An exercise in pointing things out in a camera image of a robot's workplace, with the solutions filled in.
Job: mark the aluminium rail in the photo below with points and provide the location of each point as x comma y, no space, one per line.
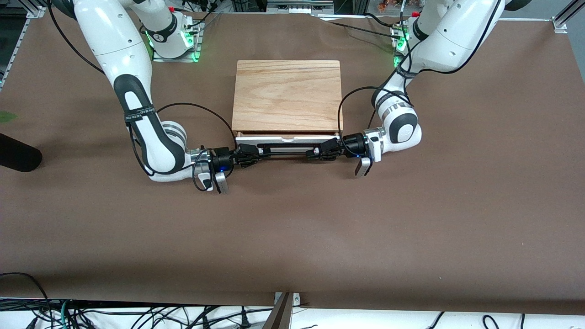
299,5

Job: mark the aluminium corner profile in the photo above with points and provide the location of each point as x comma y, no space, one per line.
564,20
36,10

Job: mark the light wooden drawer cabinet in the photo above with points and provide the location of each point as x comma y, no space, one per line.
288,96

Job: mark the orange clutter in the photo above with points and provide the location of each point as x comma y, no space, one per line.
388,5

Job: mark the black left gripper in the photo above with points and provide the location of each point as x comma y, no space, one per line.
353,143

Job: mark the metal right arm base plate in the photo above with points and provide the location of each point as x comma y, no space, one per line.
164,58

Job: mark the metal pole bracket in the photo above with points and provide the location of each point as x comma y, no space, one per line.
296,299

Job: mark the black cylinder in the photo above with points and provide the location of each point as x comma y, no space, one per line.
18,155

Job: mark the brown paper table cover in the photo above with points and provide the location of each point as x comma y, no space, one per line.
292,219

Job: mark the grey camera pole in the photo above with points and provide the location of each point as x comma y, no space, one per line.
279,315

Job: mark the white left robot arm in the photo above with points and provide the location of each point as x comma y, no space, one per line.
457,32

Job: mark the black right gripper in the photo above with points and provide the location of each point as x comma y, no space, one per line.
223,160

